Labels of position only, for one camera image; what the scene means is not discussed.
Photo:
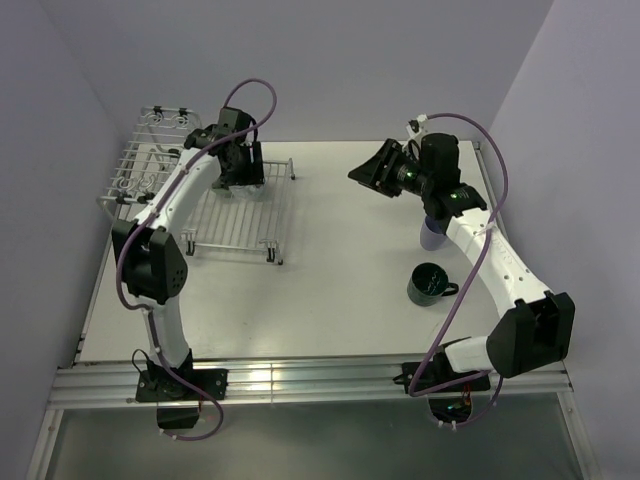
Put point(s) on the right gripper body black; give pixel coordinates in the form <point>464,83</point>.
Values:
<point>405,175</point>

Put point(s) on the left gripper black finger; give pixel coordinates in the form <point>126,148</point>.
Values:
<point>221,183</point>
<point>256,169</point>

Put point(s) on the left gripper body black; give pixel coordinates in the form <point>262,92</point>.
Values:
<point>241,173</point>

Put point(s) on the clear glass cup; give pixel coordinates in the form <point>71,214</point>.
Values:
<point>247,192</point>

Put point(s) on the dark green mug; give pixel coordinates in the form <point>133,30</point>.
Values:
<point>429,283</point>

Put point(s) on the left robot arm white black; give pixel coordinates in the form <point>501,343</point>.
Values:
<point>151,270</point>

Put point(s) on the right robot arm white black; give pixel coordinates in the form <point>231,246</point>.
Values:
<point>535,323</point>

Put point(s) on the purple cup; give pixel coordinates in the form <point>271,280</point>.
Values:
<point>431,236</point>

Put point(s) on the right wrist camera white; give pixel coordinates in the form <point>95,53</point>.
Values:
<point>417,128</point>

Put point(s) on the silver wire dish rack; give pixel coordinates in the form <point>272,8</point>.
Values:
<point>219,221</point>

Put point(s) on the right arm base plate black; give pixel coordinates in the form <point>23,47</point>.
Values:
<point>439,372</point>

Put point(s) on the aluminium rail frame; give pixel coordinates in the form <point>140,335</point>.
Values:
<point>311,348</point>

